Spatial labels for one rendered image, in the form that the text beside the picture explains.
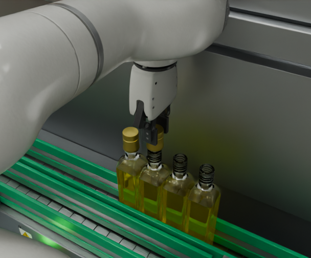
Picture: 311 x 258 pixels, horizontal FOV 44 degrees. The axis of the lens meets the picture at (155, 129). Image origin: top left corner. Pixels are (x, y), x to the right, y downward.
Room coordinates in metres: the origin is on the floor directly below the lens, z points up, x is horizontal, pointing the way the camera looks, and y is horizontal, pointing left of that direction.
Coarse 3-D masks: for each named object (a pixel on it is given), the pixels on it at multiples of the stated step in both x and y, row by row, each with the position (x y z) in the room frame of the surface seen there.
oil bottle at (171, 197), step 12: (168, 180) 0.54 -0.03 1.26; (180, 180) 0.54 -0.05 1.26; (192, 180) 0.55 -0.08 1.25; (168, 192) 0.53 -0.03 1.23; (180, 192) 0.52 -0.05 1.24; (168, 204) 0.53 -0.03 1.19; (180, 204) 0.52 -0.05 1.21; (168, 216) 0.53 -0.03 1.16; (180, 216) 0.52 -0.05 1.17; (180, 228) 0.52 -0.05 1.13
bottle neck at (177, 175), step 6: (174, 156) 0.56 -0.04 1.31; (180, 156) 0.56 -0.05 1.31; (186, 156) 0.56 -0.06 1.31; (174, 162) 0.55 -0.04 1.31; (180, 162) 0.54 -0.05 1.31; (186, 162) 0.55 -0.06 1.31; (174, 168) 0.54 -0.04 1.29; (180, 168) 0.54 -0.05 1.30; (186, 168) 0.55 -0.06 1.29; (174, 174) 0.54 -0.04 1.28; (180, 174) 0.54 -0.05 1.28; (186, 174) 0.55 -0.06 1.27
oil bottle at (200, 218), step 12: (192, 192) 0.51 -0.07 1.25; (204, 192) 0.51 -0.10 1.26; (216, 192) 0.51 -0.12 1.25; (192, 204) 0.51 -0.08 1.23; (204, 204) 0.49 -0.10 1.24; (216, 204) 0.51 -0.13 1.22; (192, 216) 0.50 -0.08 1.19; (204, 216) 0.49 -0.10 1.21; (216, 216) 0.52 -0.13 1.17; (192, 228) 0.50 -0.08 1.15; (204, 228) 0.49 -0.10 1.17; (204, 240) 0.49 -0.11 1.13
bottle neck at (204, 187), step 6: (204, 168) 0.53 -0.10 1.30; (210, 168) 0.53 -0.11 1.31; (204, 174) 0.51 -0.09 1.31; (210, 174) 0.51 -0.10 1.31; (198, 180) 0.52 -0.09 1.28; (204, 180) 0.51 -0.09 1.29; (210, 180) 0.51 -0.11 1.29; (198, 186) 0.52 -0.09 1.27; (204, 186) 0.51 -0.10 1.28; (210, 186) 0.51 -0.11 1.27
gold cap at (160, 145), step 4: (156, 124) 0.59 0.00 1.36; (160, 128) 0.58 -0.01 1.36; (160, 132) 0.57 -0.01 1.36; (160, 136) 0.57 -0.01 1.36; (160, 140) 0.57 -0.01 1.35; (148, 144) 0.57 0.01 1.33; (160, 144) 0.57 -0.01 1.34; (148, 148) 0.57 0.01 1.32; (152, 148) 0.56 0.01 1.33; (156, 148) 0.56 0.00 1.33; (160, 148) 0.57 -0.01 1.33
